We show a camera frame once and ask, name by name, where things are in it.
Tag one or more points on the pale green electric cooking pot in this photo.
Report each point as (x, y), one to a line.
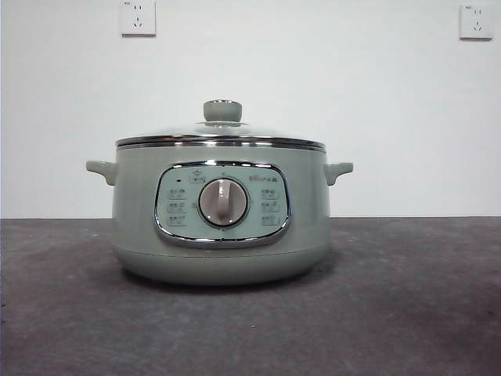
(137, 219)

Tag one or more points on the white wall socket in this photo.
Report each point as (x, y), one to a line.
(138, 17)
(476, 21)

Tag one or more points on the glass lid with green knob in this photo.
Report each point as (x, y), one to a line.
(222, 111)

